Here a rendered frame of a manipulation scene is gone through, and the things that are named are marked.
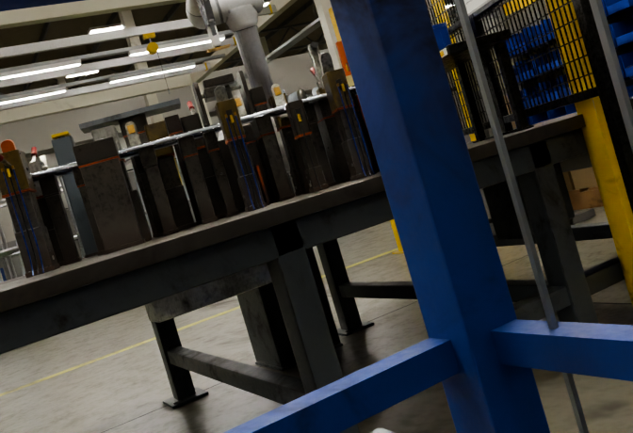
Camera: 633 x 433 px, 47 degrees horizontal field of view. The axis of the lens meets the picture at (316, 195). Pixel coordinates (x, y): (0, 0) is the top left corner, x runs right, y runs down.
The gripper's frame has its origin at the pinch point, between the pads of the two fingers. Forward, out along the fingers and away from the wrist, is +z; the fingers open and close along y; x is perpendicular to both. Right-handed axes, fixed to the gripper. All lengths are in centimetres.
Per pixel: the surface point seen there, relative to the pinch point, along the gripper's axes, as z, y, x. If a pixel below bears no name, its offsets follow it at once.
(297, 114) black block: 36.3, 30.1, 12.6
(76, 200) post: 40, -24, -61
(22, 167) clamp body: 30, 29, -69
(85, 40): -199, -717, -36
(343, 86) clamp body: 32, 36, 28
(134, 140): 26.7, -5.4, -36.1
